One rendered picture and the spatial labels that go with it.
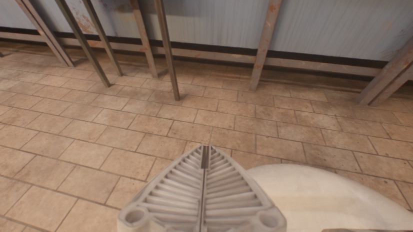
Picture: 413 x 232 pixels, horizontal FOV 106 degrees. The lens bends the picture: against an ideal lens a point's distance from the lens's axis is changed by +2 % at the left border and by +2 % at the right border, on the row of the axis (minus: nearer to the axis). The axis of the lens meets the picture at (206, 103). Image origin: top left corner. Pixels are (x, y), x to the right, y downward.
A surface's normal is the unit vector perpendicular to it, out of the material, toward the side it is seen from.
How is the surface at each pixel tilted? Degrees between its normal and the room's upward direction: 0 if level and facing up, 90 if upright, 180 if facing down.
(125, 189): 0
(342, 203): 68
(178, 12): 90
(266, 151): 0
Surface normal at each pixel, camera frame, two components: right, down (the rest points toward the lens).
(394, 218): 0.00, -0.71
